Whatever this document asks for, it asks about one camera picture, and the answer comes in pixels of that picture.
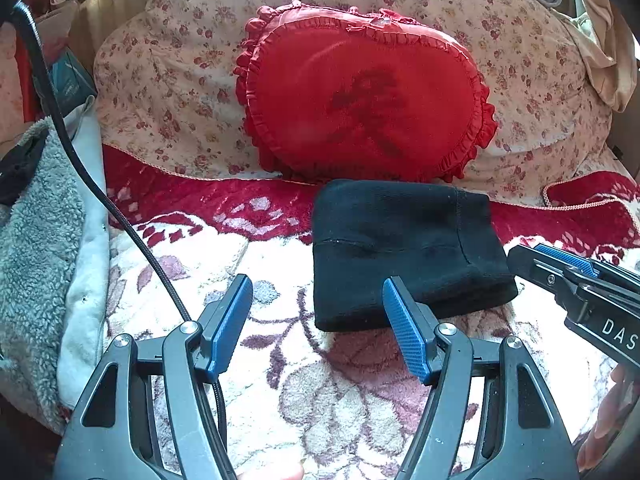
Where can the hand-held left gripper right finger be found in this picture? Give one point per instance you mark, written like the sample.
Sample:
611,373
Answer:
407,330

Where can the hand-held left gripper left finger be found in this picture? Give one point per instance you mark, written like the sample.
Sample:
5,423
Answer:
227,325

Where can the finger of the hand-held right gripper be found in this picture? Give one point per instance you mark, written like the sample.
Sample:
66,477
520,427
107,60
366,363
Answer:
570,259
532,264

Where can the black pants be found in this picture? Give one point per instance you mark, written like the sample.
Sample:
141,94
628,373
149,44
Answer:
400,250

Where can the person's right hand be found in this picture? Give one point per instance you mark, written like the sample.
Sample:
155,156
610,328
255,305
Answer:
610,410

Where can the red and white floral blanket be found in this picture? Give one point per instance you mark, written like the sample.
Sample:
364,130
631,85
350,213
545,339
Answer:
300,385

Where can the grey fleece jacket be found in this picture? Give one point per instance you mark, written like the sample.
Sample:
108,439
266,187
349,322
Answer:
45,260

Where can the beige cloth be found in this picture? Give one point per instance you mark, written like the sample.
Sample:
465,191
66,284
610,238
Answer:
607,60

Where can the red heart-shaped frilled pillow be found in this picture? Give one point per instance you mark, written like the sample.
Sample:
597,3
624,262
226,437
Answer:
360,95

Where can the floral cream pillow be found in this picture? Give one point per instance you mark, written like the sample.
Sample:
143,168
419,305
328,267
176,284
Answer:
165,85

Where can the black cloth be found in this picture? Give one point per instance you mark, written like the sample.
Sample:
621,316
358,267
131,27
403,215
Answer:
20,170

